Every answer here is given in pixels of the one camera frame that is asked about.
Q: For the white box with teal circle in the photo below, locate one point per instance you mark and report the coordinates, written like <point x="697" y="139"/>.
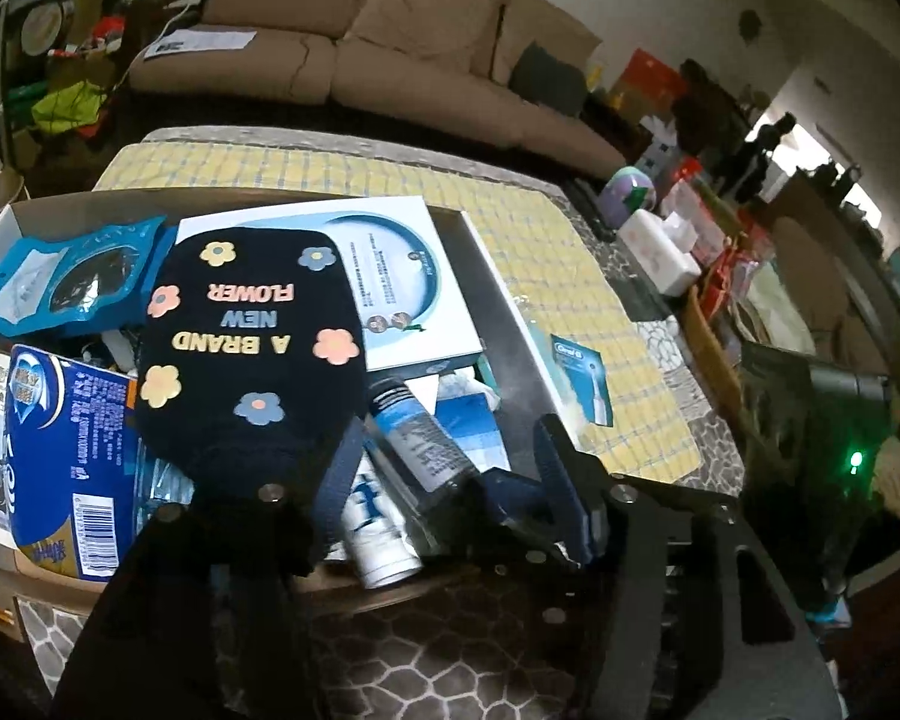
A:
<point x="412" y="270"/>

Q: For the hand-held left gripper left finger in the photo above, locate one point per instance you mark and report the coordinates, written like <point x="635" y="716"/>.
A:
<point x="337" y="480"/>

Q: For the beige sofa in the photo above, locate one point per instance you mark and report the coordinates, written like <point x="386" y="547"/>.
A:
<point x="420" y="15"/>

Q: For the yellow checked tablecloth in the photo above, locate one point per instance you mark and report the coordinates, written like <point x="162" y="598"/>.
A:
<point x="570" y="277"/>

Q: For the blue tissue roll pack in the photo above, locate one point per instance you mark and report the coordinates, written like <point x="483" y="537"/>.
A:
<point x="60" y="450"/>

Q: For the blue white tube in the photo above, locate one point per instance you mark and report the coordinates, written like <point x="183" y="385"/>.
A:
<point x="420" y="439"/>

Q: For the white tissue pack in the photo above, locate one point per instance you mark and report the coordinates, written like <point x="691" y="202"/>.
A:
<point x="660" y="247"/>

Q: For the red box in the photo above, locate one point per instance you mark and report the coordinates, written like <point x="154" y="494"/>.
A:
<point x="649" y="79"/>

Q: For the teal toothbrush pack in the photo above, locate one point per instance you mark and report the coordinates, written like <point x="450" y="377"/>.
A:
<point x="581" y="375"/>

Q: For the dark grey cushion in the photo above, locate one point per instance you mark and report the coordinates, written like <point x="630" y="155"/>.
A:
<point x="547" y="79"/>

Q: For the black flower print pouch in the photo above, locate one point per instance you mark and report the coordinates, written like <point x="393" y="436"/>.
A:
<point x="247" y="345"/>

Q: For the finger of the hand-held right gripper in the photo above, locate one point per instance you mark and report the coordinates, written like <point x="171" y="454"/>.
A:
<point x="506" y="499"/>

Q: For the white fan stand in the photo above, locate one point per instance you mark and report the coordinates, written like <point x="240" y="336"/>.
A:
<point x="1" y="127"/>

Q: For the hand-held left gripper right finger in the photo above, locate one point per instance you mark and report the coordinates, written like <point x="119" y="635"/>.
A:
<point x="566" y="499"/>

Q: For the cardboard box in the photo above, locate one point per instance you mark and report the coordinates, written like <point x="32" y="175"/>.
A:
<point x="82" y="204"/>

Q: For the white paper sheet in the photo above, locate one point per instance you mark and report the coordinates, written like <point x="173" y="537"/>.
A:
<point x="202" y="40"/>

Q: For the green bag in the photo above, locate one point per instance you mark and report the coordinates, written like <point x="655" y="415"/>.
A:
<point x="64" y="101"/>

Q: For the purple green round toy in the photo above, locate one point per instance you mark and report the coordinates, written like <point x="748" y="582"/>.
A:
<point x="628" y="191"/>

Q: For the clear plastic water bottle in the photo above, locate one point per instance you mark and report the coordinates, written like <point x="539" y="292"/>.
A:
<point x="161" y="484"/>

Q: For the silver spray can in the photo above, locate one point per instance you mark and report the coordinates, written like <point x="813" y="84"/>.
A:
<point x="379" y="540"/>

